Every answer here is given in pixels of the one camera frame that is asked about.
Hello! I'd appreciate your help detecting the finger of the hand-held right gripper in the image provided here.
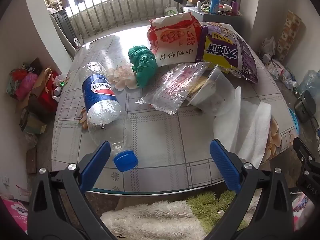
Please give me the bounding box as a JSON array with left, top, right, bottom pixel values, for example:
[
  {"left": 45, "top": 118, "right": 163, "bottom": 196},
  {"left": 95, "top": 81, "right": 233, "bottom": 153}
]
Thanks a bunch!
[{"left": 292, "top": 137, "right": 320, "bottom": 180}]

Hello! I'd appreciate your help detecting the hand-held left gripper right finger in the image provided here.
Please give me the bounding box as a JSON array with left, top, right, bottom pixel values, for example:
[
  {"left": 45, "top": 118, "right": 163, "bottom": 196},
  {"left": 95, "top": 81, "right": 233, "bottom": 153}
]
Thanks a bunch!
[{"left": 205, "top": 139, "right": 294, "bottom": 240}]

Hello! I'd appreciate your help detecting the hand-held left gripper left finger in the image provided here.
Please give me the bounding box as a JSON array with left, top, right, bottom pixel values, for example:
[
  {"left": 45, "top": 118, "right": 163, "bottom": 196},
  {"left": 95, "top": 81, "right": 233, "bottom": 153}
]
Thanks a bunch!
[{"left": 27, "top": 141, "right": 118, "bottom": 240}]

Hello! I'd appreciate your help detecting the blue plastic basket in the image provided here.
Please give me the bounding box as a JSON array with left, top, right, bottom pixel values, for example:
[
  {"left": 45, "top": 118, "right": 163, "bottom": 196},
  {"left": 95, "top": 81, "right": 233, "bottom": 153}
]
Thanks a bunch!
[{"left": 287, "top": 107, "right": 300, "bottom": 134}]

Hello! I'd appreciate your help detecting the white paper tissue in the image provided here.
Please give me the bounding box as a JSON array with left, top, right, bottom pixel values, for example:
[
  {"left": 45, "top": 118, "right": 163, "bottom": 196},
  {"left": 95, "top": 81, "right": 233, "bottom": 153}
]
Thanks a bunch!
[{"left": 212, "top": 86, "right": 272, "bottom": 169}]

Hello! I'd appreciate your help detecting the clear plastic bottle blue label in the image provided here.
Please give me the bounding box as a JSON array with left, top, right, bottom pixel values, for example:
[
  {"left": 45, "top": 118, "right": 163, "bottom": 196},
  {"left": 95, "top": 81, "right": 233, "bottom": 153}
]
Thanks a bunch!
[{"left": 81, "top": 61, "right": 139, "bottom": 172}]

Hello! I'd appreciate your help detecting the purple noodle packet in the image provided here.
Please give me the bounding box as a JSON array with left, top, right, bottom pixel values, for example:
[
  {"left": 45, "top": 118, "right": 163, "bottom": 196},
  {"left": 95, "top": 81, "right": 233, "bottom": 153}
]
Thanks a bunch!
[{"left": 195, "top": 22, "right": 258, "bottom": 84}]

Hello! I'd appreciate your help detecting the red and white snack bag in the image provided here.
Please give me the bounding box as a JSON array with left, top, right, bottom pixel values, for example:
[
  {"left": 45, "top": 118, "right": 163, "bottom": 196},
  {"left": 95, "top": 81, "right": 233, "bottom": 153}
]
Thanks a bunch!
[{"left": 147, "top": 12, "right": 202, "bottom": 67}]

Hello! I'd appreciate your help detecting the pink printed cloth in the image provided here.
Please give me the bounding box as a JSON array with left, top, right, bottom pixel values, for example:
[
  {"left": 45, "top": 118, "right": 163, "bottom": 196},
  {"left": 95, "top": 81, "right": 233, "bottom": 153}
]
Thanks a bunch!
[
  {"left": 0, "top": 197, "right": 28, "bottom": 233},
  {"left": 292, "top": 192, "right": 316, "bottom": 219}
]

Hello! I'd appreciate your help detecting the green fluffy cloth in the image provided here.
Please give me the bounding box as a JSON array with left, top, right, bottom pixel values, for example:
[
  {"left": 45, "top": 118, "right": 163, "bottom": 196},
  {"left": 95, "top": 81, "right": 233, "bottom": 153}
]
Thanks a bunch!
[{"left": 186, "top": 190, "right": 241, "bottom": 233}]

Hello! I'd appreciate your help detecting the grey rice cooker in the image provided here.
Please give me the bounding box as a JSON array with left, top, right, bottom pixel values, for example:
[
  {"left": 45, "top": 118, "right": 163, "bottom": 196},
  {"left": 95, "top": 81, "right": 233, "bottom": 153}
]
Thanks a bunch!
[{"left": 294, "top": 90, "right": 317, "bottom": 123}]

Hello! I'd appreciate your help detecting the clear plastic bowl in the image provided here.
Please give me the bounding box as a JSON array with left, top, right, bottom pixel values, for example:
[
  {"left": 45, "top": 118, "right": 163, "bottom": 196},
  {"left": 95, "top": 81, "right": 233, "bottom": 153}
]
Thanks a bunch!
[{"left": 186, "top": 65, "right": 242, "bottom": 117}]

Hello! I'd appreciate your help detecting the small cardboard box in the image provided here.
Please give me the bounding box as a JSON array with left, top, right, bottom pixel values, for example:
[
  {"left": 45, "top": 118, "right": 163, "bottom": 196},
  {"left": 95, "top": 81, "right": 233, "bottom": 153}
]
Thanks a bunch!
[{"left": 19, "top": 109, "right": 48, "bottom": 134}]

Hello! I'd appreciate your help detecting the large blue water jug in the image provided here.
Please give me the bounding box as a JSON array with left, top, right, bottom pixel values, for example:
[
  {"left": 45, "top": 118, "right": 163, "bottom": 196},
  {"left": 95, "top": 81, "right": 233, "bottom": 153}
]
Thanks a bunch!
[{"left": 299, "top": 70, "right": 320, "bottom": 93}]

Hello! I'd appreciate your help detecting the red paper bag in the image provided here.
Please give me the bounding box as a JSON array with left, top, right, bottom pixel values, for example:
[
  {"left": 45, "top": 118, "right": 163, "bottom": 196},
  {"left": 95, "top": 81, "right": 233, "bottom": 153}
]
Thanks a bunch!
[{"left": 37, "top": 82, "right": 60, "bottom": 113}]

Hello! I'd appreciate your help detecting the white fluffy blanket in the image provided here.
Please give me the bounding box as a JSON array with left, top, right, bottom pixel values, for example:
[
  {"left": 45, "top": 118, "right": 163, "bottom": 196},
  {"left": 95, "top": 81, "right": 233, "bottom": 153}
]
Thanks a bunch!
[{"left": 100, "top": 200, "right": 206, "bottom": 240}]

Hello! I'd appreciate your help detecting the pile of plastic packets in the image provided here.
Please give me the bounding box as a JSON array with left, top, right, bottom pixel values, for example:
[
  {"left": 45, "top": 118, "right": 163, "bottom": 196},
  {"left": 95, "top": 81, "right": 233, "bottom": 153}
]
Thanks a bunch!
[{"left": 264, "top": 54, "right": 298, "bottom": 88}]

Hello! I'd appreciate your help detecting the brown paper bag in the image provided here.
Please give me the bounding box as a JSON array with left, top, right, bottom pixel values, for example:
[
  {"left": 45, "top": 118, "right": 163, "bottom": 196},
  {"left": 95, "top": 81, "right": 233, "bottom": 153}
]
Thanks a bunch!
[{"left": 17, "top": 67, "right": 54, "bottom": 113}]

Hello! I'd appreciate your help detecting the clear plastic zip bag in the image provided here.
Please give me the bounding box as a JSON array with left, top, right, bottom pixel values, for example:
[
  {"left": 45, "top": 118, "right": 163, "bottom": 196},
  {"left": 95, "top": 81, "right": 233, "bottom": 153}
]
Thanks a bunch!
[{"left": 136, "top": 62, "right": 213, "bottom": 115}]

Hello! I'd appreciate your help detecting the crumpled green plastic bag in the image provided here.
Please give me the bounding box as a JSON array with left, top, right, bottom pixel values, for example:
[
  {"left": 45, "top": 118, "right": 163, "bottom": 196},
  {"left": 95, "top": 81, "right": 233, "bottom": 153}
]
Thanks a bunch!
[{"left": 128, "top": 45, "right": 158, "bottom": 88}]

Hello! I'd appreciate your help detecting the red cloth bag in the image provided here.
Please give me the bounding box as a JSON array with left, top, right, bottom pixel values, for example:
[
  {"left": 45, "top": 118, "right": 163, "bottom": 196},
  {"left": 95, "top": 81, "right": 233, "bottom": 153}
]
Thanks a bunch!
[{"left": 6, "top": 69, "right": 38, "bottom": 101}]

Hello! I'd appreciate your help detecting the white plastic bag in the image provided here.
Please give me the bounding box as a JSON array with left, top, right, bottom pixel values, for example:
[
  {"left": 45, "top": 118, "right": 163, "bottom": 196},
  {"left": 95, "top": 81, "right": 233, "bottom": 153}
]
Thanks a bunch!
[{"left": 260, "top": 37, "right": 276, "bottom": 56}]

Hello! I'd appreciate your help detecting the fruit patterned board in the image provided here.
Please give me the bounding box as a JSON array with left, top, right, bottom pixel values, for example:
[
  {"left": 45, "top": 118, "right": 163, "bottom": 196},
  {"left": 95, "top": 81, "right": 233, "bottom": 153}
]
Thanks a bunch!
[{"left": 277, "top": 10, "right": 302, "bottom": 58}]

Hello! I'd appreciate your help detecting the grey cabinet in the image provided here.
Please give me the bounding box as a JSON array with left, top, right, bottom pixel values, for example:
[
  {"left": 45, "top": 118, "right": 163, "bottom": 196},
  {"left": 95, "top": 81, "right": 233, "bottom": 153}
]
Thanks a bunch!
[{"left": 184, "top": 6, "right": 242, "bottom": 26}]

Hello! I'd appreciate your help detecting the metal window railing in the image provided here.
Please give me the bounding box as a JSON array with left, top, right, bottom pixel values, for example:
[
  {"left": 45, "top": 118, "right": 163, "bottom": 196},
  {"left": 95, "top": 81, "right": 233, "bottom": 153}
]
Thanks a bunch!
[{"left": 47, "top": 0, "right": 187, "bottom": 39}]

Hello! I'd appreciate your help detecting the blue detergent bottle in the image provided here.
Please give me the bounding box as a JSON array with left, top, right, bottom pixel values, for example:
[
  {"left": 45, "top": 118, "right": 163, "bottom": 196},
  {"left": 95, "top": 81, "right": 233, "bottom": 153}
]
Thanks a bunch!
[{"left": 209, "top": 0, "right": 220, "bottom": 14}]

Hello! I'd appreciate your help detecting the white paper bag green logo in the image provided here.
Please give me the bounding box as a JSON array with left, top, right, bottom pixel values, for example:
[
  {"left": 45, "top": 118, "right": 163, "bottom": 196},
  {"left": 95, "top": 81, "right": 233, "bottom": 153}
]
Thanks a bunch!
[{"left": 165, "top": 4, "right": 179, "bottom": 16}]

